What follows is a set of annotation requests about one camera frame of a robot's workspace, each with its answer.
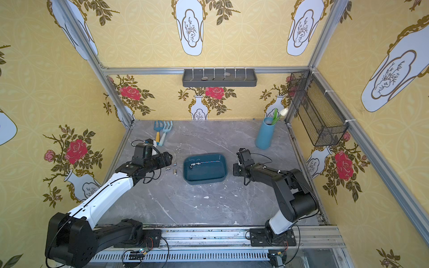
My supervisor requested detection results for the teal cylindrical vase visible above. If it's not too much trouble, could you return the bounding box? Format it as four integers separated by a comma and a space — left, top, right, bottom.
255, 117, 275, 150

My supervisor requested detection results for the grey wall shelf tray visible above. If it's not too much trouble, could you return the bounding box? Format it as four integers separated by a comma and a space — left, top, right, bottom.
182, 68, 258, 88

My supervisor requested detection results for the black wire mesh basket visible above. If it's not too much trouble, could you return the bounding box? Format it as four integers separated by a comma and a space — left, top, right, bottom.
288, 70, 349, 147

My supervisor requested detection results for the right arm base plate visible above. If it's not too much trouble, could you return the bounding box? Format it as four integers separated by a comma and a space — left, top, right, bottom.
248, 227, 297, 247

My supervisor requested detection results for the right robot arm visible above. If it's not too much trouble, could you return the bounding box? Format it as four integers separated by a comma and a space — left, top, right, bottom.
233, 148, 320, 235

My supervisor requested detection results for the teal plastic storage box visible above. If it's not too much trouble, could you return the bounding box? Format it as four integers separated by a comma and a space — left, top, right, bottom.
183, 153, 228, 185

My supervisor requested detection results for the blue garden rake yellow handle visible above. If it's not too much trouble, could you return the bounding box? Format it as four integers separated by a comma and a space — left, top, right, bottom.
154, 121, 164, 144

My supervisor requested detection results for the light blue garden fork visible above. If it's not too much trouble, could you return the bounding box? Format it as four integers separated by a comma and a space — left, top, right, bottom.
158, 121, 173, 146

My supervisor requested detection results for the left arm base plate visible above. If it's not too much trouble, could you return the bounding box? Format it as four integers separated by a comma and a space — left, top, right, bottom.
136, 229, 162, 249

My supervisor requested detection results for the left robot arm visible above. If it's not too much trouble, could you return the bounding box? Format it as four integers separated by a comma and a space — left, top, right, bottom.
45, 139, 173, 268

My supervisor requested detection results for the white tulip flower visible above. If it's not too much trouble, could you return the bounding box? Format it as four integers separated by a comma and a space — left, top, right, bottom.
271, 108, 288, 125

